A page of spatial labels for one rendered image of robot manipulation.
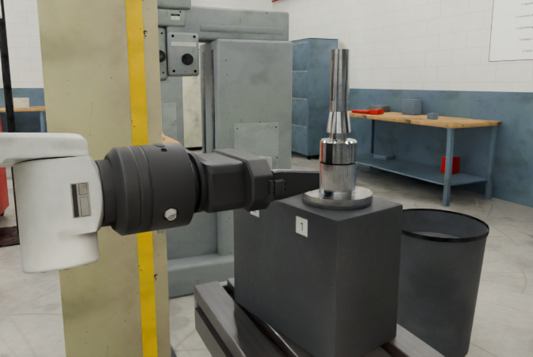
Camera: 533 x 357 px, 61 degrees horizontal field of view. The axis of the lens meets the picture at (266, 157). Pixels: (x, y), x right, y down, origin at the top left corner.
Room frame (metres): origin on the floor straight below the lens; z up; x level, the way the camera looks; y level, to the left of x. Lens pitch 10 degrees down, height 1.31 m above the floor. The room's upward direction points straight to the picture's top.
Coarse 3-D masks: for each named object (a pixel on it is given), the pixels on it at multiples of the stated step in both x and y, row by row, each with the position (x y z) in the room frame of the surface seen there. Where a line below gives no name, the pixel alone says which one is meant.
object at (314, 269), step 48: (240, 240) 0.64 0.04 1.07; (288, 240) 0.55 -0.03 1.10; (336, 240) 0.48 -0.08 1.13; (384, 240) 0.53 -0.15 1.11; (240, 288) 0.64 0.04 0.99; (288, 288) 0.55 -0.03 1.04; (336, 288) 0.48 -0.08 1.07; (384, 288) 0.53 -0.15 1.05; (288, 336) 0.55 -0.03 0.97; (336, 336) 0.48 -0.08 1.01; (384, 336) 0.54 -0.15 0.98
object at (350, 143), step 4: (320, 140) 0.56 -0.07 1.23; (324, 140) 0.56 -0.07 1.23; (328, 140) 0.55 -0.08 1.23; (332, 140) 0.55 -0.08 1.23; (336, 140) 0.55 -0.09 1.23; (340, 140) 0.55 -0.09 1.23; (344, 140) 0.55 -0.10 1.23; (348, 140) 0.55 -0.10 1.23; (352, 140) 0.55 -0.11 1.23; (320, 144) 0.56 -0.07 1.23; (324, 144) 0.55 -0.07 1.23; (328, 144) 0.55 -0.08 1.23; (332, 144) 0.55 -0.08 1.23; (336, 144) 0.54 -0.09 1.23; (340, 144) 0.54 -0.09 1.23; (344, 144) 0.54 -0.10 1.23; (348, 144) 0.54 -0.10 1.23; (352, 144) 0.55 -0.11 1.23; (356, 144) 0.56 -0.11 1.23; (324, 148) 0.55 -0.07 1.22; (328, 148) 0.55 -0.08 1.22; (332, 148) 0.55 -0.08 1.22; (336, 148) 0.54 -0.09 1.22; (340, 148) 0.54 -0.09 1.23; (344, 148) 0.54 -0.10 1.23; (348, 148) 0.54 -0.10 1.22; (352, 148) 0.55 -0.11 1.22
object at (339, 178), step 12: (324, 156) 0.55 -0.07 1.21; (336, 156) 0.54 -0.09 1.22; (348, 156) 0.54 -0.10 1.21; (324, 168) 0.55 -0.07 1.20; (336, 168) 0.54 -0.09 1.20; (348, 168) 0.55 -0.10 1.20; (324, 180) 0.55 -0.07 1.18; (336, 180) 0.54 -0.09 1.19; (348, 180) 0.55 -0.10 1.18; (324, 192) 0.55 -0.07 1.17; (336, 192) 0.54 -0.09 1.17; (348, 192) 0.55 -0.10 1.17
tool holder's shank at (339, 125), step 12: (336, 60) 0.56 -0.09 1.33; (348, 60) 0.56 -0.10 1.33; (336, 72) 0.56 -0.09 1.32; (348, 72) 0.56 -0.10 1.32; (336, 84) 0.56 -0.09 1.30; (348, 84) 0.56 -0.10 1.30; (336, 96) 0.56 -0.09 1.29; (348, 96) 0.56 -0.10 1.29; (336, 108) 0.56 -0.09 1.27; (348, 108) 0.56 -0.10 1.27; (336, 120) 0.55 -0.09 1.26; (348, 120) 0.56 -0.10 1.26; (336, 132) 0.55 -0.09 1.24
